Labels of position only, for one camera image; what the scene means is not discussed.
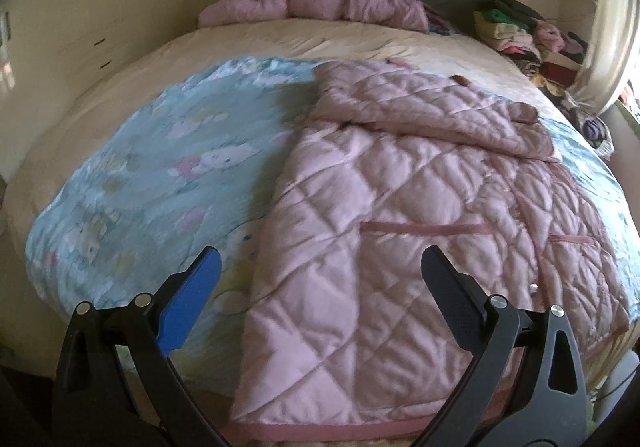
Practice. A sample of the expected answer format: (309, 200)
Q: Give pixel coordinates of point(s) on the pile of folded clothes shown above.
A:
(505, 29)

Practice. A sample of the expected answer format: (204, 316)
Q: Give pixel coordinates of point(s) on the blue cartoon cat blanket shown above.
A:
(150, 177)

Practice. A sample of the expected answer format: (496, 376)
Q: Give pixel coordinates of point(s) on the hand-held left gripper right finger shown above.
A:
(446, 294)

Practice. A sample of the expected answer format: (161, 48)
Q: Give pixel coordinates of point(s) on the beige bed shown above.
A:
(300, 39)

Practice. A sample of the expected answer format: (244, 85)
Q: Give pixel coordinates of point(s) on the white bag with purple cloth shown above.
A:
(597, 132)

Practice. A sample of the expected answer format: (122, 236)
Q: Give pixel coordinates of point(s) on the pink quilted jacket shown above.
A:
(380, 207)

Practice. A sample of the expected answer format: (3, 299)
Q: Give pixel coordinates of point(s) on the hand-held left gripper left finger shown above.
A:
(192, 297)

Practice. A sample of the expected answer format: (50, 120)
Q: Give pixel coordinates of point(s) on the cream curtain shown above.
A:
(607, 27)

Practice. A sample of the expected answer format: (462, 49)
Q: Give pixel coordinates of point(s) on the cream wardrobe with drawers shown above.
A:
(100, 2)

